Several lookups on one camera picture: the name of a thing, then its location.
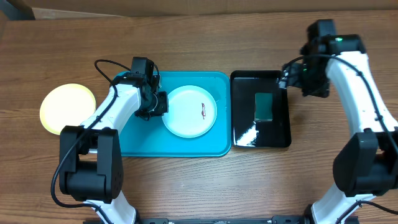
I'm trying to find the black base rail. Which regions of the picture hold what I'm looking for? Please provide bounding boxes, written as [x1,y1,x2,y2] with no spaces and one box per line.
[136,216,310,224]

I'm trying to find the teal plastic tray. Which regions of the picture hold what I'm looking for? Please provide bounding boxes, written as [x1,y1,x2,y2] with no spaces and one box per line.
[119,71,232,157]

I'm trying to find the black water tray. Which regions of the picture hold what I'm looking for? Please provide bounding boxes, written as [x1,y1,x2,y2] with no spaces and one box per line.
[230,70,292,148]

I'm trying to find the green yellow sponge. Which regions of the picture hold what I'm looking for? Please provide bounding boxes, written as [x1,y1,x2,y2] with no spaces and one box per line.
[254,93,273,121]

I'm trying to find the yellow plate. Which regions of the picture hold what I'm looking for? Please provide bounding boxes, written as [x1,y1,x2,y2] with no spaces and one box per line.
[40,83,96,135]

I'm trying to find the light blue plate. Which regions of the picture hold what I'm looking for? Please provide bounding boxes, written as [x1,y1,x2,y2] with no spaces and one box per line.
[162,85,217,138]

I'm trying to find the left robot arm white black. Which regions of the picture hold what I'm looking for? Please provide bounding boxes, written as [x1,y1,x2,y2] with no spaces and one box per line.
[50,57,168,223]

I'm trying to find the cardboard panel at back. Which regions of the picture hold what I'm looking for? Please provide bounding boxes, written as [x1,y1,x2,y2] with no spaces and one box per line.
[24,0,397,16]

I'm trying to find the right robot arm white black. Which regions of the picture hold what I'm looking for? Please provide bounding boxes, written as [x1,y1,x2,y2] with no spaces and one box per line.
[279,19,397,223]

